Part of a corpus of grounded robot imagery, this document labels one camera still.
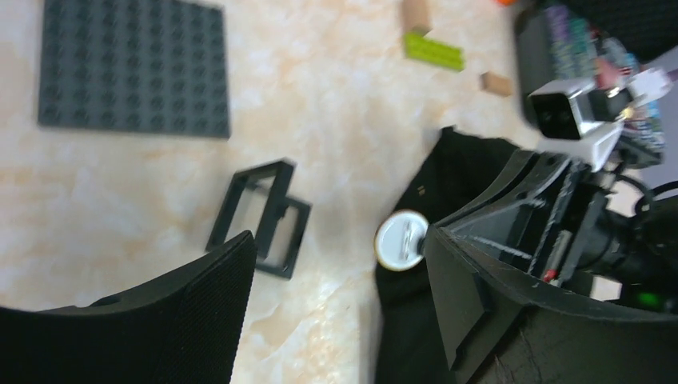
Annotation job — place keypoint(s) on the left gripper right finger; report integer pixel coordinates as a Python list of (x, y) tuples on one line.
[(513, 328)]

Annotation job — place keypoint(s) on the dark grey lego baseplate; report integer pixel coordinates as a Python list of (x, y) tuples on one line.
[(142, 67)]

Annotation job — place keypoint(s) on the green lego brick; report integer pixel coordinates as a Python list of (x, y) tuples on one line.
[(436, 53)]

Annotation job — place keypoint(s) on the black garment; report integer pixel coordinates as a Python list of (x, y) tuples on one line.
[(459, 168)]

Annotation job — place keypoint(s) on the tan wooden block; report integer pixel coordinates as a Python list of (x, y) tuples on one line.
[(496, 84)]

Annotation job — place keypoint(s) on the brown wooden block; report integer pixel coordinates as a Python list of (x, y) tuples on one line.
[(415, 16)]

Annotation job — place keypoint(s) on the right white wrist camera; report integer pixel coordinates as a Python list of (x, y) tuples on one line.
[(579, 119)]

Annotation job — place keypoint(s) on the black poker chip case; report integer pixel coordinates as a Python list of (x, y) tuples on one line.
[(552, 42)]

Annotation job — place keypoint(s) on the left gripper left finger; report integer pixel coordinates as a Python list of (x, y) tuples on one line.
[(181, 327)]

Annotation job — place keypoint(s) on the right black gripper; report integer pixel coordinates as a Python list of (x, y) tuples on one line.
[(554, 224)]

